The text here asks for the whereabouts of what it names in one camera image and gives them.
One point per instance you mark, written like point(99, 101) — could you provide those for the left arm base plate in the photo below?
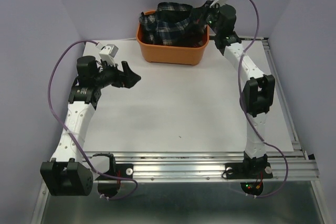
point(111, 189)

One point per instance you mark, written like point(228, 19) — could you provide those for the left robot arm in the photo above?
point(69, 172)

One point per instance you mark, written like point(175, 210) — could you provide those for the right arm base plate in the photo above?
point(252, 179)

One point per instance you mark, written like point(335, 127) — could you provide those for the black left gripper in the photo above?
point(126, 78)

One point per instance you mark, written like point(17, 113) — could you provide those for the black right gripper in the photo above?
point(203, 9)

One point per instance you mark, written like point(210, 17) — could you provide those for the aluminium frame rail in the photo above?
point(179, 165)

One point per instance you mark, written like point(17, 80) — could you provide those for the orange plastic basket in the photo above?
point(171, 54)

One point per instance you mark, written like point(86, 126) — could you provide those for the navy plaid pleated skirt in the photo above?
point(174, 24)

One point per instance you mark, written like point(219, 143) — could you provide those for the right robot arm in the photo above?
point(256, 91)

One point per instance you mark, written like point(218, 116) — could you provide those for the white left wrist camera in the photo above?
point(108, 53)

